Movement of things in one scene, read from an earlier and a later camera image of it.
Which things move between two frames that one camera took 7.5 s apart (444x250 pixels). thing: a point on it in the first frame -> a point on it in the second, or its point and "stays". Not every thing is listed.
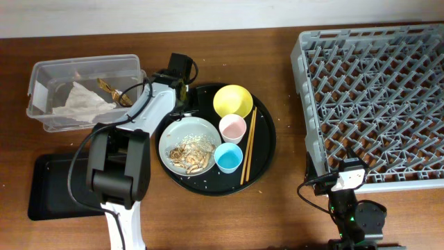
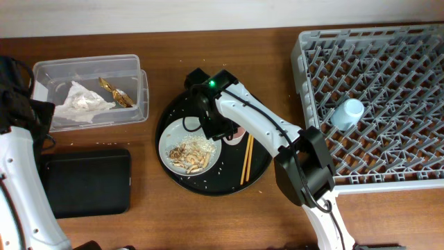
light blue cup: [228, 157] -> [347, 115]
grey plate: [186, 147] stays
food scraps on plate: [192, 153] stays
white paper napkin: [82, 104] stays
